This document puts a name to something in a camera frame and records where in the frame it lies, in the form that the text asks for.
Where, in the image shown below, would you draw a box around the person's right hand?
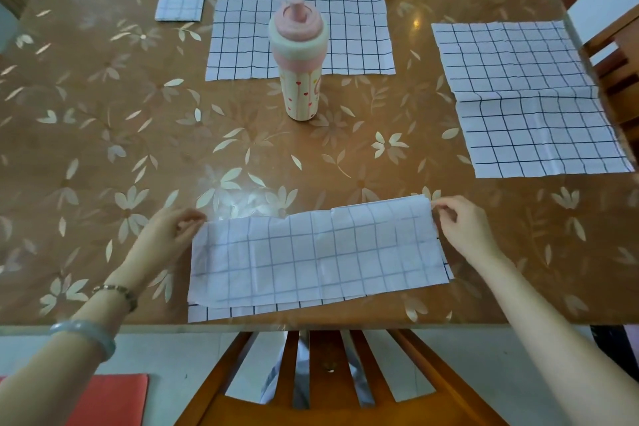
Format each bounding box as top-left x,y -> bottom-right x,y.
430,194 -> 508,270

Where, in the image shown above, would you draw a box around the person's left hand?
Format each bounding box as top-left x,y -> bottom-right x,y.
107,206 -> 207,294

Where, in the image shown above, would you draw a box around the person's right forearm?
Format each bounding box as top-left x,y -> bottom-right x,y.
474,250 -> 639,426

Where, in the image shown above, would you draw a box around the person's left forearm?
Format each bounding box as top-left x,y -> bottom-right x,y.
0,280 -> 138,426

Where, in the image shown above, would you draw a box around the person's grey trousers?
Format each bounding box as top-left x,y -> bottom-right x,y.
259,330 -> 378,409

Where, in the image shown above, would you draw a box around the pale jade bangle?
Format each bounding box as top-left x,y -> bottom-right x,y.
49,319 -> 116,361

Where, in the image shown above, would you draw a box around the brown floral wooden table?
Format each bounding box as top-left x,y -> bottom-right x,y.
0,0 -> 639,337

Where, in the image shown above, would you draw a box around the red floor mat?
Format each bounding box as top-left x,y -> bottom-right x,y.
0,373 -> 150,426

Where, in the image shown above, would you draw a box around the wooden dining chair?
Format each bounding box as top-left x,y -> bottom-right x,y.
173,328 -> 510,426
581,3 -> 639,142

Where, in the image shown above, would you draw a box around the cream bottle with pink lid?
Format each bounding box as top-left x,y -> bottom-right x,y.
268,0 -> 330,122

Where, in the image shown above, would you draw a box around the dark beaded bracelet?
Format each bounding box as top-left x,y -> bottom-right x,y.
91,283 -> 139,314

